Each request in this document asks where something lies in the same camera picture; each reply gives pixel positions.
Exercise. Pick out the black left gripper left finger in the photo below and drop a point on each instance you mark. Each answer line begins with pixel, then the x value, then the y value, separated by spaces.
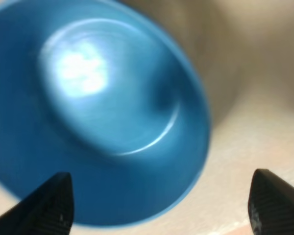
pixel 48 210

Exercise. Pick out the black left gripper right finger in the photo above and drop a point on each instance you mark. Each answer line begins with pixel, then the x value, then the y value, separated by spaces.
pixel 270 204

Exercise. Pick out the blue plastic bowl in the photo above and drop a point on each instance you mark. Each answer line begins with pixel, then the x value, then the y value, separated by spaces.
pixel 96 89

